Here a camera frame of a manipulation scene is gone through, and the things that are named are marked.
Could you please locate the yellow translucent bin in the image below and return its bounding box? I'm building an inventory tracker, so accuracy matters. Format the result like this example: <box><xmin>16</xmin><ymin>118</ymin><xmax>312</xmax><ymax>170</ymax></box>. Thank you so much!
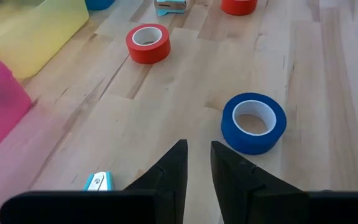
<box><xmin>0</xmin><ymin>0</ymin><xmax>90</xmax><ymax>80</ymax></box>

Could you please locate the pastel stapler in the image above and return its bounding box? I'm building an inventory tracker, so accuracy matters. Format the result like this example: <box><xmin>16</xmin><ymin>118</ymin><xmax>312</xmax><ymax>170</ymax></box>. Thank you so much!
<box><xmin>153</xmin><ymin>0</ymin><xmax>188</xmax><ymax>17</ymax></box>

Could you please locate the blue tape roll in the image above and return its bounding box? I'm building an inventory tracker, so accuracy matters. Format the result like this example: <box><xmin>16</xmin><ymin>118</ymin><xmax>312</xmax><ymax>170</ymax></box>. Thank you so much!
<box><xmin>221</xmin><ymin>92</ymin><xmax>288</xmax><ymax>156</ymax></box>

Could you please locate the blue translucent bin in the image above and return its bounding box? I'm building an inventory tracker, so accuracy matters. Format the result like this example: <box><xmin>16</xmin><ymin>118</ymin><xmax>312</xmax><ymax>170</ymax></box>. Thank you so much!
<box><xmin>85</xmin><ymin>0</ymin><xmax>116</xmax><ymax>11</ymax></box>

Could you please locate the teal staple remover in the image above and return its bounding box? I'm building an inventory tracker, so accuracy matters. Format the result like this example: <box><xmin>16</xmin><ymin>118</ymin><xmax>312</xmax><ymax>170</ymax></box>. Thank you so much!
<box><xmin>83</xmin><ymin>170</ymin><xmax>115</xmax><ymax>192</ymax></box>

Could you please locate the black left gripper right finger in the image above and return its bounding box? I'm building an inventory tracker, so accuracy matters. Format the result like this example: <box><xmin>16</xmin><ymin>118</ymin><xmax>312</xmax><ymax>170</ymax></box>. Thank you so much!
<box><xmin>210</xmin><ymin>141</ymin><xmax>310</xmax><ymax>224</ymax></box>

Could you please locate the red tape roll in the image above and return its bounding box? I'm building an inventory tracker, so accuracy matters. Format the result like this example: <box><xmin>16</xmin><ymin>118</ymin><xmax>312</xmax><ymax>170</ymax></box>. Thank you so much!
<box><xmin>125</xmin><ymin>23</ymin><xmax>172</xmax><ymax>65</ymax></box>
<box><xmin>221</xmin><ymin>0</ymin><xmax>259</xmax><ymax>16</ymax></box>

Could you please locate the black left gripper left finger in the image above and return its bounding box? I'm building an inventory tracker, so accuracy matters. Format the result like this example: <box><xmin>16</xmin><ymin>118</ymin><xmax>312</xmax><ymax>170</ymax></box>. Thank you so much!
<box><xmin>124</xmin><ymin>139</ymin><xmax>188</xmax><ymax>224</ymax></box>

